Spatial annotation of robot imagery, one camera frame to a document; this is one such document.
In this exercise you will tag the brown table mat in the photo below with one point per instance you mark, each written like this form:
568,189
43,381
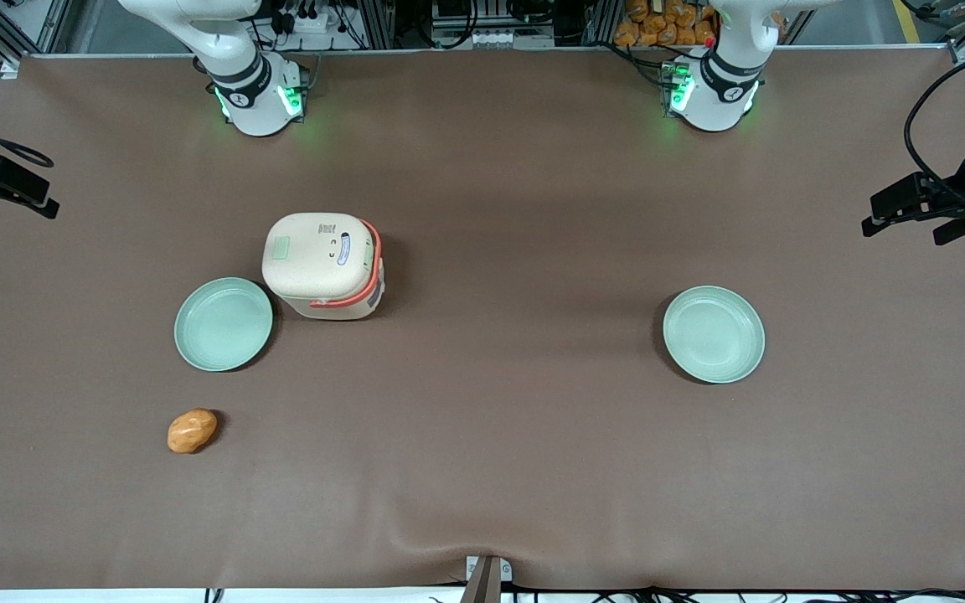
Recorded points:
516,469

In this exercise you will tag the pale green round plate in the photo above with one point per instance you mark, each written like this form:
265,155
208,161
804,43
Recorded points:
224,324
714,334

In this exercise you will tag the white power strip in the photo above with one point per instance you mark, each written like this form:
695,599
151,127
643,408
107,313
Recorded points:
315,20

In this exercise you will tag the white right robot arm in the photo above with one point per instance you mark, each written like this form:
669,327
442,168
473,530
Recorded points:
252,92

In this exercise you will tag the metal bracket with camera post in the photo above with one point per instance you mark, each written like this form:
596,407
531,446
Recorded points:
487,578

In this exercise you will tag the bag of orange bread rolls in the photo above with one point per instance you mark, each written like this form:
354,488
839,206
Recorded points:
663,23

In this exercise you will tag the orange-brown bread roll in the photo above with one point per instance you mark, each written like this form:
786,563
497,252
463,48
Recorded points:
192,430

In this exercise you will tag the white multi-socket strip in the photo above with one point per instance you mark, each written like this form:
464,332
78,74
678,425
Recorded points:
491,38

